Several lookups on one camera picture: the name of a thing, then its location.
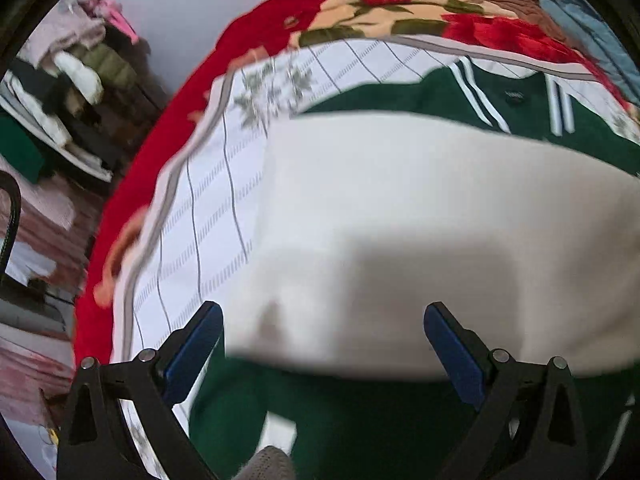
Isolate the green jacket with white stripes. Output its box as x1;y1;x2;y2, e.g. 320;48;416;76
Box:
189;56;640;480

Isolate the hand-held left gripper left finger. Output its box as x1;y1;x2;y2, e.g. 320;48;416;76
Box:
56;301;224;480

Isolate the red floral blanket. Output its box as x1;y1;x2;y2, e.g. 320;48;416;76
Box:
74;0;640;367

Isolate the white patterned bed cloth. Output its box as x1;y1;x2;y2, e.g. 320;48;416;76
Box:
111;37;640;480

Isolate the white puffer jacket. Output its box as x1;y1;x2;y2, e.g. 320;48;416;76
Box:
51;50;105;107

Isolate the olive puffer vest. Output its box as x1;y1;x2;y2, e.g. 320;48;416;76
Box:
75;41;139;95

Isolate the grey knit cloth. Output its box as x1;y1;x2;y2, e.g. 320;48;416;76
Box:
239;444;297;480

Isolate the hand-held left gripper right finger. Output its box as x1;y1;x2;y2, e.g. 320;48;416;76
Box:
423;301;588;480

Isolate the pink fluffy robe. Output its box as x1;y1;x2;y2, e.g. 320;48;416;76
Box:
20;0;123;63

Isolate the black hose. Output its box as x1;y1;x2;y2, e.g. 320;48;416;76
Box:
0;170;23;283

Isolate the brown cloth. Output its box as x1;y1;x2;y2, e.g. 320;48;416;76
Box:
467;0;568;43

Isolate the light blue quilt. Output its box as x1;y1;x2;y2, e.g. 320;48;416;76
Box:
527;0;640;106

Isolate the pink plush toy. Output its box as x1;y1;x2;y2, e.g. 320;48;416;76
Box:
101;1;140;45

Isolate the hanging green garment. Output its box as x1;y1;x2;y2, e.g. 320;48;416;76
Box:
0;114;45;184

